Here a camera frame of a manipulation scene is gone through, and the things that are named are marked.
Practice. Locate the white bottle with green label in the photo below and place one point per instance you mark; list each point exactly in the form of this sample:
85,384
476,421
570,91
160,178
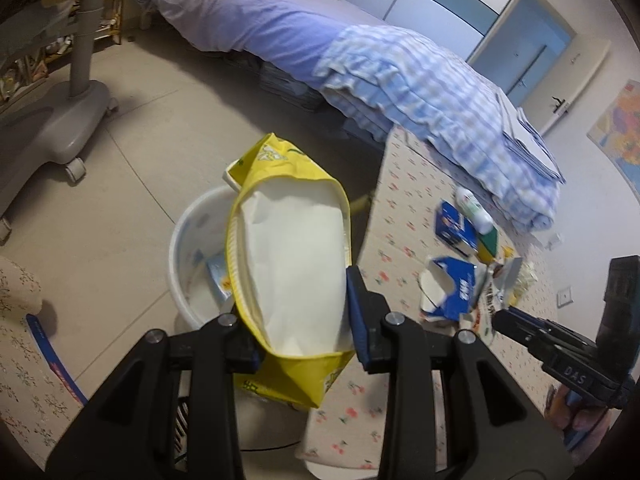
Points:
472,207

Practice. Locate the crumpled white wrapper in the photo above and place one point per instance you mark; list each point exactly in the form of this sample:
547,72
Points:
502,287

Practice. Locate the torn blue white carton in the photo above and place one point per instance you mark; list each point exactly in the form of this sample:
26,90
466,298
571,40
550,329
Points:
457,285

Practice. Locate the blue cardboard box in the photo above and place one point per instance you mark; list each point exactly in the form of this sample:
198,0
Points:
452,227

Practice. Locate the light blue packet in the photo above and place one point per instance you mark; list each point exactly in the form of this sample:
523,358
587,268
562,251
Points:
219,275

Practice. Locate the green and yellow sponge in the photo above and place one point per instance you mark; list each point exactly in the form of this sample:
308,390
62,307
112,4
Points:
489,245

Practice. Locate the wall map poster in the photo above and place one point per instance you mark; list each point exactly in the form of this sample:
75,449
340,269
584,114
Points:
617,135

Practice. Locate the grey rolling desk base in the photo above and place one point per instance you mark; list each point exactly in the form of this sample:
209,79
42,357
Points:
50,125

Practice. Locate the white wall socket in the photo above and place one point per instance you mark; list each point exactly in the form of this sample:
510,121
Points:
565,296

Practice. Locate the floral tablecloth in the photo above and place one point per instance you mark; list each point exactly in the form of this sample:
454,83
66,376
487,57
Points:
400,230

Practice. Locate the white plastic bin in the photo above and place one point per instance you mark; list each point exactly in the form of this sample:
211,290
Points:
186,260

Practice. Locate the blue and white wardrobe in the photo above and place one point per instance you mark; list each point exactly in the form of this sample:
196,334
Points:
425,0

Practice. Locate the white door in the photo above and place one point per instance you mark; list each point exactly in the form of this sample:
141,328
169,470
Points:
580,75

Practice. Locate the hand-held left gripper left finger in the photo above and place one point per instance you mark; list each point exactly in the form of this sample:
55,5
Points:
250,355

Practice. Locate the blue checked blanket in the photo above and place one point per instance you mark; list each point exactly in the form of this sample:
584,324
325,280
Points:
425,95

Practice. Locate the yellow plastic bag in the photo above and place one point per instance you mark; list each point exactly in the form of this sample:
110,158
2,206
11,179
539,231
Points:
300,375

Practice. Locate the folded checked cloth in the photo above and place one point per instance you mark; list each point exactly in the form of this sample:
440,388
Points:
532,142

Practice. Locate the wooden shelf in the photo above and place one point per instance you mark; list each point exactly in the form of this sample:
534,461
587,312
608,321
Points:
107,20

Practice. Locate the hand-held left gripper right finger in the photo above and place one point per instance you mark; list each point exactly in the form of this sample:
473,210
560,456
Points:
357,310

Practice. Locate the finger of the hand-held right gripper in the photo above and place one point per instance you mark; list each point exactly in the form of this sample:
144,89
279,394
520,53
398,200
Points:
520,325

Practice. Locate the floral seat cushion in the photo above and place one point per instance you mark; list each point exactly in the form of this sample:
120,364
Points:
25,360

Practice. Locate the person's right hand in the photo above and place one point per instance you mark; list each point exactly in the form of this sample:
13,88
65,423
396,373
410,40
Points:
587,417

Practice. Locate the bed with purple sheet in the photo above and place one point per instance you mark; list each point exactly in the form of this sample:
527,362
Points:
250,25

